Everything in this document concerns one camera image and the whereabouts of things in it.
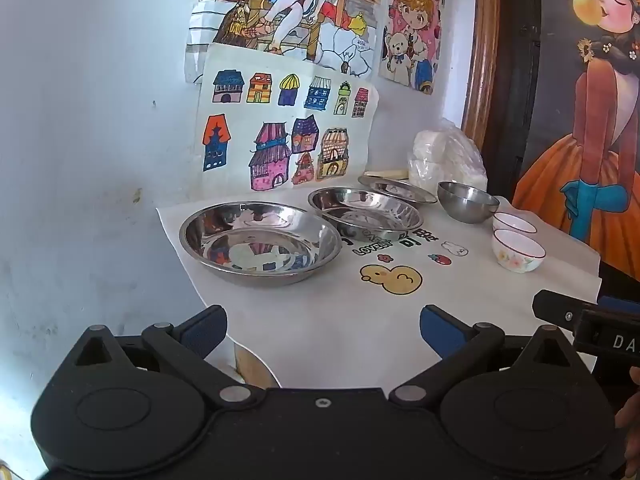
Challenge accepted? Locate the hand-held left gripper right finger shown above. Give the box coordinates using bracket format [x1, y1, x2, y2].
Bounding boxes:
[389, 304, 574, 406]

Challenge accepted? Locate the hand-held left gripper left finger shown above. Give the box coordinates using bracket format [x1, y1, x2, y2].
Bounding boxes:
[74, 304, 266, 406]

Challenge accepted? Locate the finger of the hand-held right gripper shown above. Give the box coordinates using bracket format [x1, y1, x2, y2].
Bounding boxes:
[532, 289, 602, 334]
[598, 296, 640, 314]

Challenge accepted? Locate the white red-rimmed ceramic bowl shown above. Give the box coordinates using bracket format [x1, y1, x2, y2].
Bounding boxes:
[491, 229, 547, 275]
[492, 212, 539, 237]

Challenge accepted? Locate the large steel plate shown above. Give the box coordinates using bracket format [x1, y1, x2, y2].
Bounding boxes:
[179, 201, 344, 289]

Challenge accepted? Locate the steel bowl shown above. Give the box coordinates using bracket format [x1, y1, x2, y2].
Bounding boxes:
[437, 181, 501, 225]

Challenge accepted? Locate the medium steel plate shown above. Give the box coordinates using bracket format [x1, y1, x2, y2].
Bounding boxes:
[307, 187, 425, 244]

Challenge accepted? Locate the small steel plate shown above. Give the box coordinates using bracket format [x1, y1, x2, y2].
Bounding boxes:
[357, 174, 439, 206]

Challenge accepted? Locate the person's right hand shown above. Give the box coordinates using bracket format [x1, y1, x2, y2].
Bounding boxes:
[614, 365, 640, 443]

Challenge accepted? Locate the white printed tablecloth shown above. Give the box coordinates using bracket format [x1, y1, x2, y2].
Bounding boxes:
[156, 187, 604, 391]

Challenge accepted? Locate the plastic bag of white blocks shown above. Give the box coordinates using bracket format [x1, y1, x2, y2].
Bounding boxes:
[407, 117, 489, 196]

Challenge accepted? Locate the girl in orange dress poster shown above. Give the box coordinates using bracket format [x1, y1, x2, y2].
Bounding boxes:
[510, 0, 640, 282]

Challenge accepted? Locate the colourful houses drawing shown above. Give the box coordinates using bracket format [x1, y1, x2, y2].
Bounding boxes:
[192, 42, 380, 193]

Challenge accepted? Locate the child with teddy bear drawing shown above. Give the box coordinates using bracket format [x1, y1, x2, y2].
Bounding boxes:
[378, 0, 449, 96]

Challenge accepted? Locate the child with fan drawing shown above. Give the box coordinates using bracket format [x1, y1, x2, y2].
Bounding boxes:
[184, 0, 389, 85]

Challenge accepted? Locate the curved wooden frame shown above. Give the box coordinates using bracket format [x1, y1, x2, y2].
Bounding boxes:
[459, 0, 502, 150]

